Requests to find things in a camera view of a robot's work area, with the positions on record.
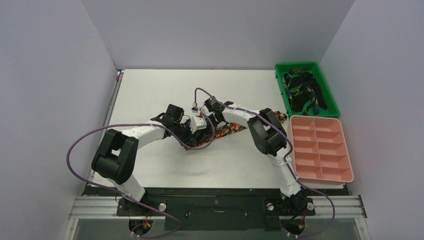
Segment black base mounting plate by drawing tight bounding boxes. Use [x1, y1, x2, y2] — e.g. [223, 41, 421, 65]
[84, 186, 349, 235]

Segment black yellow patterned tie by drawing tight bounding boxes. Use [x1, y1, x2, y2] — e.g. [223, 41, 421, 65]
[282, 68, 328, 116]

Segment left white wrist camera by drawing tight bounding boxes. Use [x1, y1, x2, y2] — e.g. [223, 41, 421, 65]
[189, 115, 208, 134]

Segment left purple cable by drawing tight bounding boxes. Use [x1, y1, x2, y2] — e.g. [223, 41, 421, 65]
[66, 112, 217, 239]

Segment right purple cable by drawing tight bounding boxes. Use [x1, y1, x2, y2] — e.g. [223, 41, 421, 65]
[193, 87, 337, 239]

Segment colourful faces patterned tie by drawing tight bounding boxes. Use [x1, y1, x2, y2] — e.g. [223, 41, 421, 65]
[185, 108, 288, 155]

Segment green plastic bin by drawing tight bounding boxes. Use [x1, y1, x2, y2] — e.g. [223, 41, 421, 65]
[274, 61, 340, 118]

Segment aluminium rail frame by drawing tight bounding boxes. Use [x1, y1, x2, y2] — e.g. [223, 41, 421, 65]
[69, 195, 367, 220]

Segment purple cable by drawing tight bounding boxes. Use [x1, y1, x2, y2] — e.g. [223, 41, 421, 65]
[193, 87, 337, 239]
[66, 112, 217, 239]

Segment pink divided tray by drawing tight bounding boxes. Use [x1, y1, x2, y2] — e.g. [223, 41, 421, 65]
[287, 115, 355, 186]

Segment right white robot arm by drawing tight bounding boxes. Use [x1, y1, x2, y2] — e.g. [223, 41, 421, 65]
[204, 97, 308, 216]

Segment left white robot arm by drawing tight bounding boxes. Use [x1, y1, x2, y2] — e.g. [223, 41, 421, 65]
[91, 104, 209, 215]

